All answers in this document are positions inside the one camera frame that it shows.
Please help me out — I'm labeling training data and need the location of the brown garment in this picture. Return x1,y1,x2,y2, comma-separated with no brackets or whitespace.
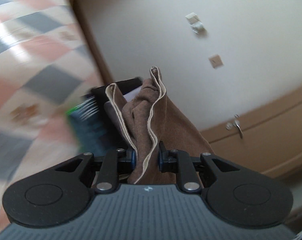
105,67,214,185

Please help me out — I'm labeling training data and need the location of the dark storage bag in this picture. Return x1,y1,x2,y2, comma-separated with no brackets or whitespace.
66,86,126,157

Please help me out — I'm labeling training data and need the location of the wooden door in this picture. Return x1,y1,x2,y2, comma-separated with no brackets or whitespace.
201,87,302,178

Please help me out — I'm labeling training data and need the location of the pink grey checkered bedspread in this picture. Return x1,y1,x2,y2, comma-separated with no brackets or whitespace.
0,0,103,231

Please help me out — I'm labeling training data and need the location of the silver door handle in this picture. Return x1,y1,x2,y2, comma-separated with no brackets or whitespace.
225,114,244,139

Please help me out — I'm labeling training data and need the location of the white wall fixture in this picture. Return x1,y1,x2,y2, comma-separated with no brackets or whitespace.
185,12,206,35

